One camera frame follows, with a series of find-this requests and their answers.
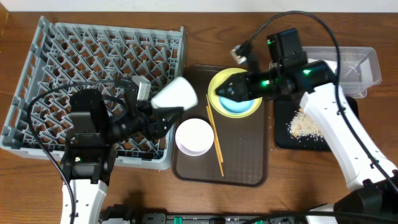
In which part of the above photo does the light blue bowl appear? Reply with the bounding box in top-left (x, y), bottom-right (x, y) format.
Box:
top-left (218, 96), bottom-right (254, 114)

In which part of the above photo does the white cup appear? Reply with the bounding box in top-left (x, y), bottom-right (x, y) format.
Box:
top-left (150, 77), bottom-right (198, 111)

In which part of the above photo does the wooden chopstick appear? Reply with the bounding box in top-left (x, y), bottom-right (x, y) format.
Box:
top-left (206, 95), bottom-right (223, 163)
top-left (206, 106), bottom-right (224, 177)

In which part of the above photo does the pink bowl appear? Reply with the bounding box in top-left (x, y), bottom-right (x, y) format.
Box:
top-left (175, 118), bottom-right (214, 156)

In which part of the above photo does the pile of rice scraps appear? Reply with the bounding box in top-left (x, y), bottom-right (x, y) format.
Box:
top-left (288, 108), bottom-right (323, 141)

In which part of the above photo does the white napkin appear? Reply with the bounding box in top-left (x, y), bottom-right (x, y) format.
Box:
top-left (308, 58), bottom-right (337, 73)

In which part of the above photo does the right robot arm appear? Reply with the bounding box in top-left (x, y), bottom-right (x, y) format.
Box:
top-left (215, 29), bottom-right (397, 223)

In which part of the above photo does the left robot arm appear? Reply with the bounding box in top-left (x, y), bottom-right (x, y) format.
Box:
top-left (61, 89), bottom-right (184, 223)

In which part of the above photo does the clear plastic waste bin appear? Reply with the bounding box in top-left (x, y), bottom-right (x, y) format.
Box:
top-left (303, 46), bottom-right (382, 98)

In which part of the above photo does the grey plastic dishwasher rack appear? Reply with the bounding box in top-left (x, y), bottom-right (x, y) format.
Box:
top-left (1, 17), bottom-right (187, 160)

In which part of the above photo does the yellow round plate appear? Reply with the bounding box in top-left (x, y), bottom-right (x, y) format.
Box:
top-left (207, 68), bottom-right (262, 118)

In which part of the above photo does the black plastic tray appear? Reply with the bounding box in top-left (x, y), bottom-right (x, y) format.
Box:
top-left (273, 93), bottom-right (360, 152)

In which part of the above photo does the brown plastic serving tray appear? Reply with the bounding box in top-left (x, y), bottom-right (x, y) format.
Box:
top-left (172, 64), bottom-right (270, 188)

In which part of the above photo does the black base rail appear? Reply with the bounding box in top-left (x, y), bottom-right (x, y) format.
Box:
top-left (102, 203), bottom-right (336, 224)

